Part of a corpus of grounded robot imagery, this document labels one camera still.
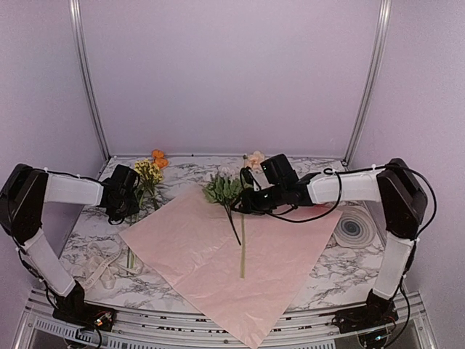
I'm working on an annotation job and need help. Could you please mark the aluminium frame post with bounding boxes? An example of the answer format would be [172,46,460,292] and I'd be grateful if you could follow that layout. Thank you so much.
[344,0,392,165]
[69,0,111,161]

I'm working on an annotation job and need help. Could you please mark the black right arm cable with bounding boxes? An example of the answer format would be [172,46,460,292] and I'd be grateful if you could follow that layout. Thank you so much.
[268,159,442,241]

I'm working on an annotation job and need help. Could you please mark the aluminium front rail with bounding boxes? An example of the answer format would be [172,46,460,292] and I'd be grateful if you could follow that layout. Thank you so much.
[14,286,437,349]

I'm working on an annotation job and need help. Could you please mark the aluminium frame right post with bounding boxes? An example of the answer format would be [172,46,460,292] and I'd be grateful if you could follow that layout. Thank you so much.
[344,0,392,165]

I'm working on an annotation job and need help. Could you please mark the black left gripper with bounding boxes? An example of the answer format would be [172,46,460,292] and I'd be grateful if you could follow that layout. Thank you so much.
[107,191,140,221]

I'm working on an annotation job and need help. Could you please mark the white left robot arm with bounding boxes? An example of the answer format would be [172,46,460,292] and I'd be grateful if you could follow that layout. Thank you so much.
[1,164,140,324]

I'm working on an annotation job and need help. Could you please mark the white flower bunch green leaves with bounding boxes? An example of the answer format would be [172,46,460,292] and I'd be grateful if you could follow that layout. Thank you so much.
[202,170,242,246]

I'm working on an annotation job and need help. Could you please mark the aluminium frame left post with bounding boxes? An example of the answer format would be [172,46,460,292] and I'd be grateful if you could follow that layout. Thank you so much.
[69,0,111,161]

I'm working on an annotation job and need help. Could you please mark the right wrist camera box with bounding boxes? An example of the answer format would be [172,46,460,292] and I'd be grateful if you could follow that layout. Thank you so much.
[260,153,299,186]

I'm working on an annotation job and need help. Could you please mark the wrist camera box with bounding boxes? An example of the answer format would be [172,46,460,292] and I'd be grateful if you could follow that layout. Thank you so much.
[260,153,299,186]
[110,164,140,190]

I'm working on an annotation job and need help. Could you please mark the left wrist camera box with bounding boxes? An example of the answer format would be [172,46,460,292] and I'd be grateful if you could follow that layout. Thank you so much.
[110,164,140,190]

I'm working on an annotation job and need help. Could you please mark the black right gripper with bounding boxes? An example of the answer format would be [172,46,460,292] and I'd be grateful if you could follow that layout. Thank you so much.
[230,183,286,216]

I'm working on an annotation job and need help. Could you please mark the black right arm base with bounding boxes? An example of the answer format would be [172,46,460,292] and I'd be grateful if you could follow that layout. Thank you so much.
[331,290,399,334]

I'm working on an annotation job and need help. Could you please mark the cream ribbon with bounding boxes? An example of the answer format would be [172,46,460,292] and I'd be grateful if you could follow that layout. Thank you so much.
[79,242,144,291]

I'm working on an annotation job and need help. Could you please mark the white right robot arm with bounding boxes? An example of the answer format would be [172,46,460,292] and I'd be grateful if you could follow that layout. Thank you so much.
[232,154,434,326]

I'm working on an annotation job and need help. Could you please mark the yellow small flower bunch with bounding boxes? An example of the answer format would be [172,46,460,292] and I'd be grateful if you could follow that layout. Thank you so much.
[134,159,163,210]

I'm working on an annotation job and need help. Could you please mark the orange flower stem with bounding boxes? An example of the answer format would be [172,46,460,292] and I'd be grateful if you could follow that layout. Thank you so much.
[125,149,170,272]

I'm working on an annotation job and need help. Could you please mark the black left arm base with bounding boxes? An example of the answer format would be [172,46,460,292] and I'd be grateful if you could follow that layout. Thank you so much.
[52,303,116,332]

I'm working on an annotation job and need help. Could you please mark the peach flower long green stem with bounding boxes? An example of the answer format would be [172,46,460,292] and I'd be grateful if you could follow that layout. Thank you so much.
[240,151,264,279]

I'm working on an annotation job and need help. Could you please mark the grey swirl ceramic plate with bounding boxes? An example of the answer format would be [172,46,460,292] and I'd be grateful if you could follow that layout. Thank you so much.
[333,206,376,249]

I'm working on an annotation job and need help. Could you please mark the pink wrapping paper sheet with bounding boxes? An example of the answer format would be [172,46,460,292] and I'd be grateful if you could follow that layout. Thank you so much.
[121,185,341,348]

